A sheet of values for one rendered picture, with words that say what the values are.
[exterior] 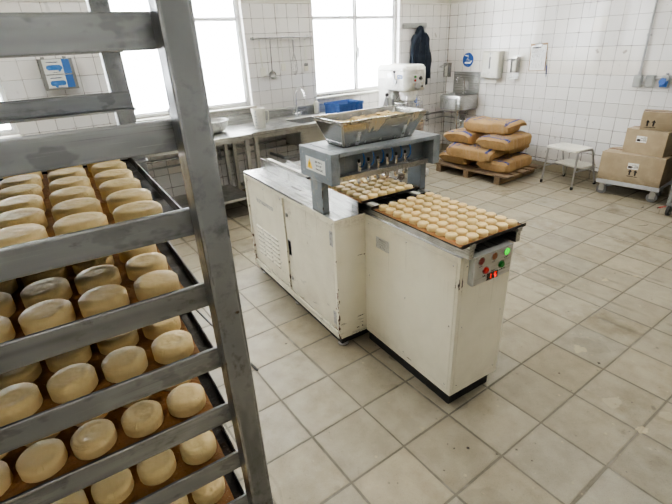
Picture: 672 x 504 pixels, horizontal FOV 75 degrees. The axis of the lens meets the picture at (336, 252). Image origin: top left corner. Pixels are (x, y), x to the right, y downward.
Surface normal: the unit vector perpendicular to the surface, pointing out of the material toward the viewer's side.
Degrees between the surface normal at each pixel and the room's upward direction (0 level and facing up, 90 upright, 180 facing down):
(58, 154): 90
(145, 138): 90
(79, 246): 90
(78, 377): 0
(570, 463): 0
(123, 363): 0
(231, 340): 90
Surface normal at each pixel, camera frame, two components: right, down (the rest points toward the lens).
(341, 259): 0.53, 0.34
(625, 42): -0.81, 0.29
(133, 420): -0.04, -0.90
